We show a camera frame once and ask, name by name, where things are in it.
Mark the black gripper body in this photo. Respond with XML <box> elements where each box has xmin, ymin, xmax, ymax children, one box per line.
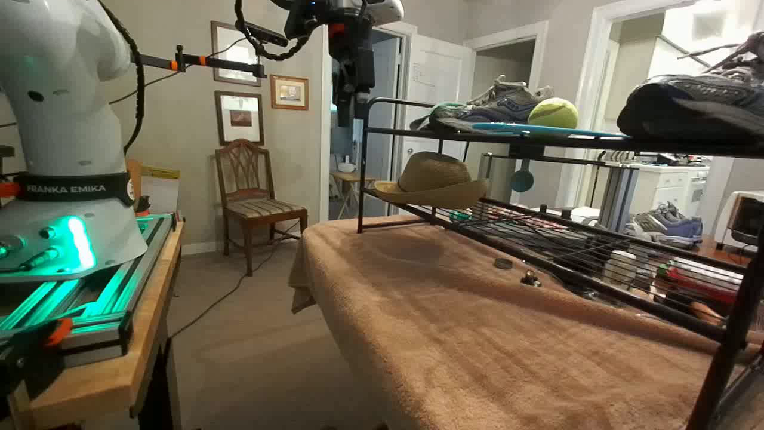
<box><xmin>329</xmin><ymin>18</ymin><xmax>375</xmax><ymax>126</ymax></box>

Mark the yellow-green tennis ball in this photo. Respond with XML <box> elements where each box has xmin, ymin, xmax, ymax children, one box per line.
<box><xmin>527</xmin><ymin>97</ymin><xmax>578</xmax><ymax>128</ymax></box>

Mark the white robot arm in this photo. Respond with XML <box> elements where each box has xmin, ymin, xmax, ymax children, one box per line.
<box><xmin>0</xmin><ymin>0</ymin><xmax>403</xmax><ymax>284</ymax></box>

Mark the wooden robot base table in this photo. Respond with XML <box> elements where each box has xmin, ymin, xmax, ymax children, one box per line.
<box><xmin>0</xmin><ymin>216</ymin><xmax>183</xmax><ymax>430</ymax></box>

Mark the framed picture right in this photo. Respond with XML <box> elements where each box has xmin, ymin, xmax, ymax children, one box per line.
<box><xmin>269</xmin><ymin>77</ymin><xmax>309</xmax><ymax>109</ymax></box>

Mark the framed picture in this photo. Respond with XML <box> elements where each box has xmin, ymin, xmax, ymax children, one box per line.
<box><xmin>211</xmin><ymin>22</ymin><xmax>258</xmax><ymax>85</ymax></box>
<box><xmin>214</xmin><ymin>91</ymin><xmax>262</xmax><ymax>143</ymax></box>
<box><xmin>269</xmin><ymin>77</ymin><xmax>309</xmax><ymax>109</ymax></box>

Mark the framed picture top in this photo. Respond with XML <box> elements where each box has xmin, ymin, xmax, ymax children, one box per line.
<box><xmin>211</xmin><ymin>22</ymin><xmax>258</xmax><ymax>85</ymax></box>

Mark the framed picture middle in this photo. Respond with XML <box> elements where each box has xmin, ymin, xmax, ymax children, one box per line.
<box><xmin>214</xmin><ymin>91</ymin><xmax>262</xmax><ymax>143</ymax></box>

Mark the grey sneaker on top shelf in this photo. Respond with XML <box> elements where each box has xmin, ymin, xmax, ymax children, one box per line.
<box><xmin>411</xmin><ymin>77</ymin><xmax>539</xmax><ymax>132</ymax></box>

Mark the wooden chair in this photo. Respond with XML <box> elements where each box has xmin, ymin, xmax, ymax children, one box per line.
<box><xmin>214</xmin><ymin>141</ymin><xmax>309</xmax><ymax>273</ymax></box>

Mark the brown towel table cover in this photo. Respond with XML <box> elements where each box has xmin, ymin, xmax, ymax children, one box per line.
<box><xmin>292</xmin><ymin>219</ymin><xmax>716</xmax><ymax>430</ymax></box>

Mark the grey blue sneaker on table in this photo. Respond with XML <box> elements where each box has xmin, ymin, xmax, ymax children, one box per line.
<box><xmin>631</xmin><ymin>202</ymin><xmax>701</xmax><ymax>248</ymax></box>

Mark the black metal shoe rack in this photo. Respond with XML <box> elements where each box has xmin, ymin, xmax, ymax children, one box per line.
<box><xmin>355</xmin><ymin>97</ymin><xmax>764</xmax><ymax>430</ymax></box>

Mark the black cap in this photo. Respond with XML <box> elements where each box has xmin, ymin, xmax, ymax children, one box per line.
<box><xmin>617</xmin><ymin>32</ymin><xmax>764</xmax><ymax>141</ymax></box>

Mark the white toaster oven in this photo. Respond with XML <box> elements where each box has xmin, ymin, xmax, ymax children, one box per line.
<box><xmin>713</xmin><ymin>192</ymin><xmax>764</xmax><ymax>254</ymax></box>

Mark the black camera tripod arm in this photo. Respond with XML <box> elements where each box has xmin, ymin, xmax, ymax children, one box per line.
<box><xmin>141</xmin><ymin>47</ymin><xmax>264</xmax><ymax>79</ymax></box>

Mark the aluminium mounting frame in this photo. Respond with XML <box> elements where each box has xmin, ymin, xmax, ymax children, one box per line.
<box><xmin>0</xmin><ymin>216</ymin><xmax>177</xmax><ymax>365</ymax></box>

